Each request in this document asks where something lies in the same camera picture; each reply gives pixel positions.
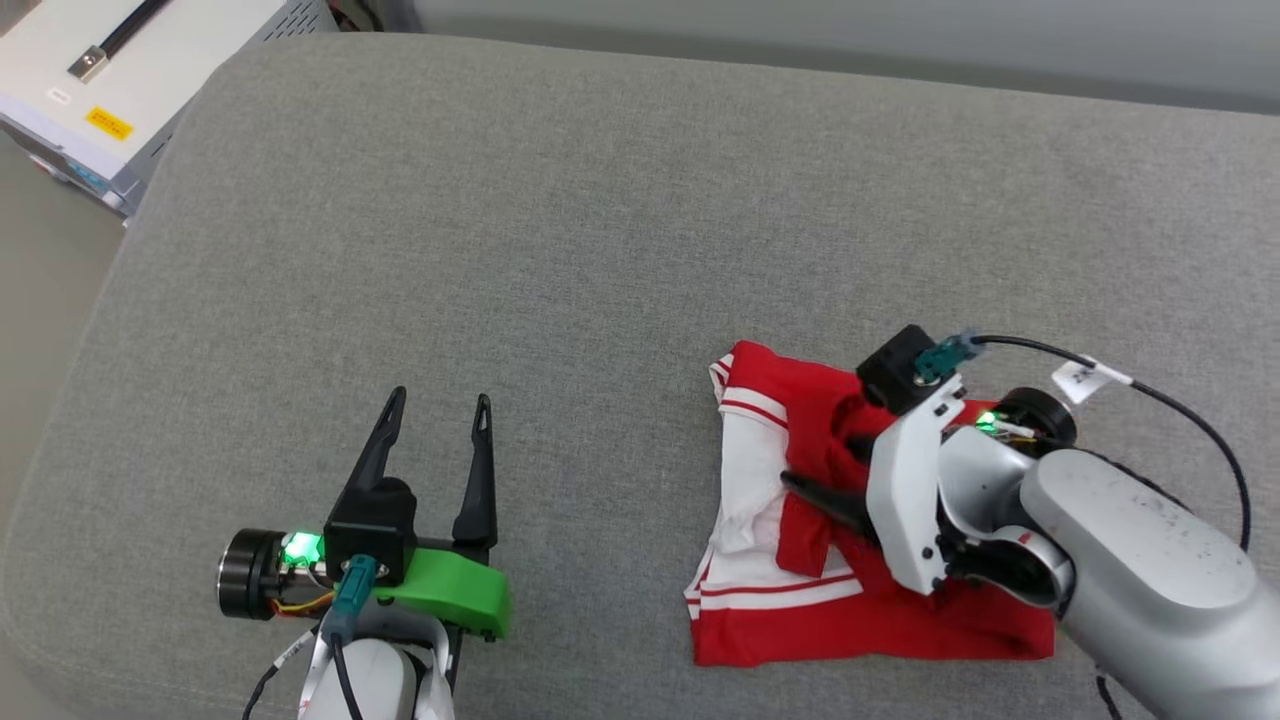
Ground red white-trimmed garment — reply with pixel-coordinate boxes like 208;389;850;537
685;340;1059;668

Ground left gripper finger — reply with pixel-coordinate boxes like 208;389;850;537
328;386;408;523
452;393;499;549

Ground black cable teal plug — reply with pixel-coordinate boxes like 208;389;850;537
914;329;1254;554
243;556;380;720

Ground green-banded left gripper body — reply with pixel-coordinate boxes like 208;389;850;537
218;528;512;693

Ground white equipment case black handle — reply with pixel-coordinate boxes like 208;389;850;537
0;0;337;217

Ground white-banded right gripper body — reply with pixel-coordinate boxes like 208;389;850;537
866;375;1079;598

